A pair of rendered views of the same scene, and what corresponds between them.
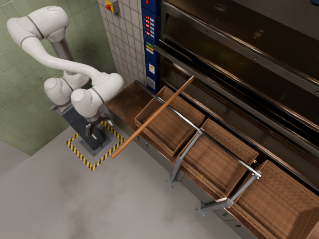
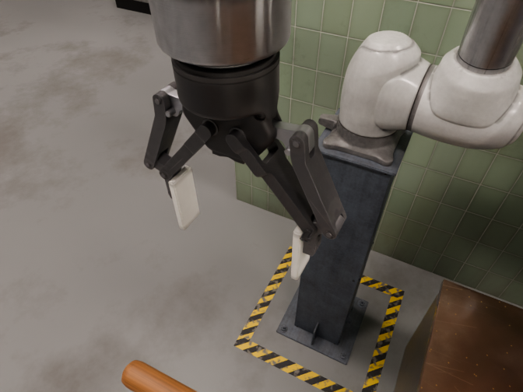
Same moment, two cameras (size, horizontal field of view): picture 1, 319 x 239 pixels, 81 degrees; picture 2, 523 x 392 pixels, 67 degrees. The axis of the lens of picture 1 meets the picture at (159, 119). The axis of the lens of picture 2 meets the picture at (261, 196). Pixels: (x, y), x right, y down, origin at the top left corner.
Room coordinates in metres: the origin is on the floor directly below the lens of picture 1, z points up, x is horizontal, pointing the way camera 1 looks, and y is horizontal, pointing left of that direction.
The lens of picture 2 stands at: (0.48, 0.12, 1.65)
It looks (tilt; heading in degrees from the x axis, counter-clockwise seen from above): 46 degrees down; 76
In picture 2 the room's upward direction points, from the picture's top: straight up
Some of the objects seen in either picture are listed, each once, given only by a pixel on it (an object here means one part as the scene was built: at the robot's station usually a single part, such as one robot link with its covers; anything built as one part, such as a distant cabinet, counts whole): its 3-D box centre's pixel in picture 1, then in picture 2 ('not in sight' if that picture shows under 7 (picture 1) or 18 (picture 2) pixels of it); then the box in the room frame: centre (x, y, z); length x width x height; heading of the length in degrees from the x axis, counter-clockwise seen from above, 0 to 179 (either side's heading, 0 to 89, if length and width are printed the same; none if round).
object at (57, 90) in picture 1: (57, 89); (382, 82); (0.96, 0.88, 1.17); 0.18 x 0.16 x 0.22; 136
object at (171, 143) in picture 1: (168, 120); not in sight; (0.93, -0.10, 0.72); 0.56 x 0.49 x 0.28; 48
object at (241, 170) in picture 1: (214, 157); not in sight; (0.55, -0.54, 0.72); 0.56 x 0.49 x 0.28; 50
